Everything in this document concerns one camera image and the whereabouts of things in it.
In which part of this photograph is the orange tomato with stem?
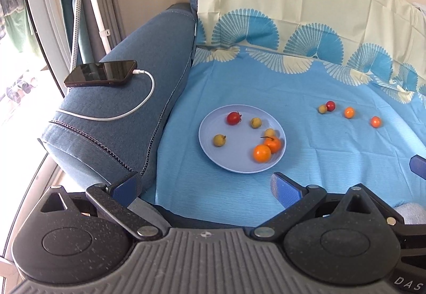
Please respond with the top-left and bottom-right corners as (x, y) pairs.
(260, 136), (282, 154)

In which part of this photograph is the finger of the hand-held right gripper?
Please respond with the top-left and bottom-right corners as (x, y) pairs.
(383, 211), (407, 233)
(410, 155), (426, 178)

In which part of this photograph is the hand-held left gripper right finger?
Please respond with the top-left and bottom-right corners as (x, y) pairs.
(250, 172), (380, 241)

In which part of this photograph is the blue fan-print bedsheet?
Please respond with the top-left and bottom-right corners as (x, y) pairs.
(155, 0), (426, 228)

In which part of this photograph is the row of shoes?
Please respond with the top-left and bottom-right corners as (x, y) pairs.
(6, 76), (37, 103)

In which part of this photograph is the light blue round plate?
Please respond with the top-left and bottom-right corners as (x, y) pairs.
(199, 104), (287, 174)

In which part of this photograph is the dotted fabric cord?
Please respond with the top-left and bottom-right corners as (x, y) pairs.
(71, 0), (84, 66)

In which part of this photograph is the white window frame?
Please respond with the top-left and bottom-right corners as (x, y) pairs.
(20, 0), (77, 98)

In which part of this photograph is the white pole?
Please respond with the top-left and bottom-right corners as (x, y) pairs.
(81, 0), (112, 53)

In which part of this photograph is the light blue fuzzy cloth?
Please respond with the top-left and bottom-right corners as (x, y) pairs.
(394, 202), (426, 225)

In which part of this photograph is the blue sofa armrest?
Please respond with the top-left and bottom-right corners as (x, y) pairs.
(38, 0), (200, 201)

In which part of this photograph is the black smartphone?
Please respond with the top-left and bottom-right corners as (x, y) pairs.
(64, 60), (138, 87)

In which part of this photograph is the white charging cable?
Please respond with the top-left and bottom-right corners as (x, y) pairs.
(58, 70), (156, 121)

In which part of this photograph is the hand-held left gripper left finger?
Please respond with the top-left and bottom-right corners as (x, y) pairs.
(40, 171), (163, 241)

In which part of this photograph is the green hanging garment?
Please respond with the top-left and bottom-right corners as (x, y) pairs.
(0, 0), (40, 55)

